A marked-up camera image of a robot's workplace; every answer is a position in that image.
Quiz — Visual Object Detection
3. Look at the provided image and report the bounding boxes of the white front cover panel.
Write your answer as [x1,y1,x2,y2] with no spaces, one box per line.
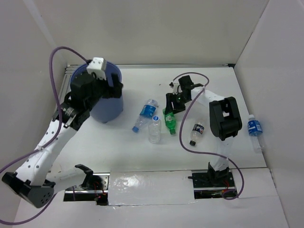
[108,171,195,206]

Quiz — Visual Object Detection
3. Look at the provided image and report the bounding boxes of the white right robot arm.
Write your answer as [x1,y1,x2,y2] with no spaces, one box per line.
[163,72,242,186]

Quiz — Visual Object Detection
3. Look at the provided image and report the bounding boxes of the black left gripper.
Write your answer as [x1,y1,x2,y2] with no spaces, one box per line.
[85,73,123,111]

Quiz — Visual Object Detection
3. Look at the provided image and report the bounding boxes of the crushed bottle blue label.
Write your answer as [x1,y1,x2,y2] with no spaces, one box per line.
[132,99,158,133]

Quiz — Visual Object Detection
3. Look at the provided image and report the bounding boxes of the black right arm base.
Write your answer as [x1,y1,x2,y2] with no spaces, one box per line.
[188,171,237,199]

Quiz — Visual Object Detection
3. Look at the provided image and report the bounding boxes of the blue plastic bin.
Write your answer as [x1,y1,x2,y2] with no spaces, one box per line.
[71,60,124,123]

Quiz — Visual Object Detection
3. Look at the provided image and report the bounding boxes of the aluminium table edge rail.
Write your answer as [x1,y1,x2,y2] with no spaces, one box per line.
[58,65,78,104]

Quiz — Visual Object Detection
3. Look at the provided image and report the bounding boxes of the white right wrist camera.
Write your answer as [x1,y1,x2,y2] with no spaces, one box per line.
[169,82,182,95]

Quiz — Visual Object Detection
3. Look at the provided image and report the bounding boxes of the clear Pepsi bottle black label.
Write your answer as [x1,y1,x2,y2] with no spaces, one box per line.
[190,118,205,146]

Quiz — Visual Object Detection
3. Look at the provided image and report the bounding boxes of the clear bottle white blue cap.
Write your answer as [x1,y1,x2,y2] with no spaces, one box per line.
[148,115,162,143]

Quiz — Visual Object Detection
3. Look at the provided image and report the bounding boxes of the blue label bottle far right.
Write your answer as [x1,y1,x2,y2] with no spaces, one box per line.
[247,114,263,153]

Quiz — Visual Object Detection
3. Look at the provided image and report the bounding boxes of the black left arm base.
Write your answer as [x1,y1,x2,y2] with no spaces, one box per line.
[63,173,110,206]

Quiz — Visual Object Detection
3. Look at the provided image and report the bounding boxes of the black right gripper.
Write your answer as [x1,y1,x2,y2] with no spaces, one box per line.
[165,92,191,114]

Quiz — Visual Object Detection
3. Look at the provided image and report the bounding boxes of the green plastic bottle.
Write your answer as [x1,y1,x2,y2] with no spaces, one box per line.
[162,108,176,135]

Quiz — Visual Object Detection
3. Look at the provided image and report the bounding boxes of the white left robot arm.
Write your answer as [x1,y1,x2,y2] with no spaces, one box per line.
[2,71,123,209]

